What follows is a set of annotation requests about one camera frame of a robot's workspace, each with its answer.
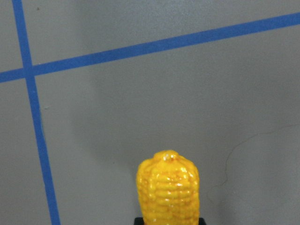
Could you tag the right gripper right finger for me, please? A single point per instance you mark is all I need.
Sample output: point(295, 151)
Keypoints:
point(201, 221)

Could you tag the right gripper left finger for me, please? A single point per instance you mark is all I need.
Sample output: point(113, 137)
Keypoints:
point(139, 221)

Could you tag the yellow toy corn cob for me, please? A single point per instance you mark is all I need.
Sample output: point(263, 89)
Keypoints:
point(168, 190)

